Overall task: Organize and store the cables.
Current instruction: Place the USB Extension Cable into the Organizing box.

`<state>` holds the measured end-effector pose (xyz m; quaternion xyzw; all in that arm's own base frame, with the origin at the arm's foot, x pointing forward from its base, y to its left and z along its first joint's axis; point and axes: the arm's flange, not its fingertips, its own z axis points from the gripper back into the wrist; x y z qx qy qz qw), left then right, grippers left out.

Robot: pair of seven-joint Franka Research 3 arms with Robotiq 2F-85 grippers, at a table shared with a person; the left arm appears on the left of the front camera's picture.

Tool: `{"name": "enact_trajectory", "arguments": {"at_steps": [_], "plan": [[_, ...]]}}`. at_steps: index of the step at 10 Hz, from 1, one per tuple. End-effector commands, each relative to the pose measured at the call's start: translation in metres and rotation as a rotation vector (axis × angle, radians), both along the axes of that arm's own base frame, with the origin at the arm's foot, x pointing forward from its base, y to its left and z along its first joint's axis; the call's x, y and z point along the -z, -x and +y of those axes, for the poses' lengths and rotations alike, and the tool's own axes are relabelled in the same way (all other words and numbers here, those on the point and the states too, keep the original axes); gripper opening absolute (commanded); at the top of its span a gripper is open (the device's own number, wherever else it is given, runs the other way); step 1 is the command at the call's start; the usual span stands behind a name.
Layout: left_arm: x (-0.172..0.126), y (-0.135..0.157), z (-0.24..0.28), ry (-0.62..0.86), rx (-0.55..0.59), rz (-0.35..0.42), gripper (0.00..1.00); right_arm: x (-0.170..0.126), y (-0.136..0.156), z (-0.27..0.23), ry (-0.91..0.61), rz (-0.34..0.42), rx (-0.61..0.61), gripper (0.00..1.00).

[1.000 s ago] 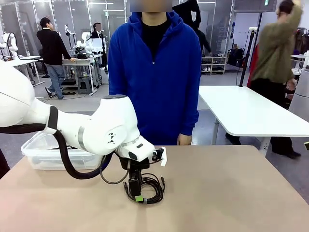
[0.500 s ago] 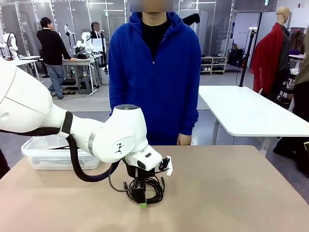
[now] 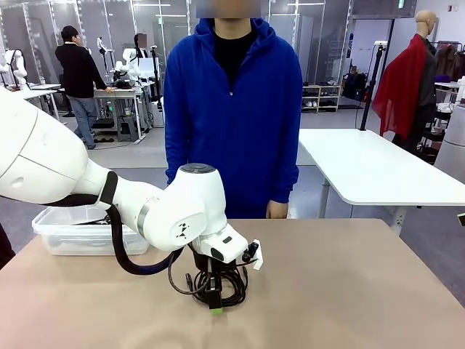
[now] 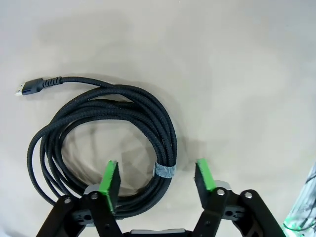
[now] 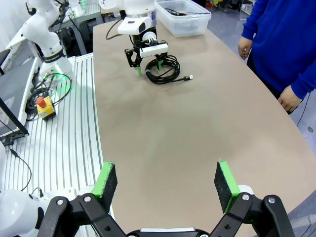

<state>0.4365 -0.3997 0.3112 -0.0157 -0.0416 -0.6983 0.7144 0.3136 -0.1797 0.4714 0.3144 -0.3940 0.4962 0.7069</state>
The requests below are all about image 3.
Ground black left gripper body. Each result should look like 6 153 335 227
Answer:
191 250 250 279

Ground long white desk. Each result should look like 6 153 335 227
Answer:
21 84 62 123

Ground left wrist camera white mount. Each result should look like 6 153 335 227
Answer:
242 238 263 270

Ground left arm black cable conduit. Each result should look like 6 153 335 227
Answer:
54 170 182 276

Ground dark bulky object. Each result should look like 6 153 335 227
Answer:
0 222 16 270

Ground person's left forearm blue sleeve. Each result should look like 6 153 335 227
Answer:
268 137 302 204

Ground red shawl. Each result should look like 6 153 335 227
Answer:
370 34 426 143

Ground clear plastic storage bin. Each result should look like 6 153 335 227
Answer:
31 206 150 256

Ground man in black jacket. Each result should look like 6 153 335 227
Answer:
54 25 118 151

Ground large white table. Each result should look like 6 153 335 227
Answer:
298 127 465 228

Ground white desk with equipment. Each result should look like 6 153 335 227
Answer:
93 80 153 145

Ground long dark brown cable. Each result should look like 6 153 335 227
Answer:
185 268 250 306

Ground person's left hand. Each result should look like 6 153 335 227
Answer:
266 199 290 219

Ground grey plastic stool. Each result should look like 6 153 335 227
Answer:
116 115 140 143

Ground thin black left wrist cable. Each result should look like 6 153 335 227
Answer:
167 252 204 294

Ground clothes rack with garments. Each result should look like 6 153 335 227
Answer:
434 40 465 83

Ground black bags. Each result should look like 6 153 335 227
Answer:
343 72 370 102

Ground person in blue hoodie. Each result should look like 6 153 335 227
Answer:
163 16 304 220

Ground wooden shoe rack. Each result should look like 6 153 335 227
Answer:
301 84 342 113

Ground black tripod pole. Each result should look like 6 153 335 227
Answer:
358 40 389 132

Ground person's right forearm blue sleeve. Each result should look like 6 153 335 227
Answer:
164 134 190 186

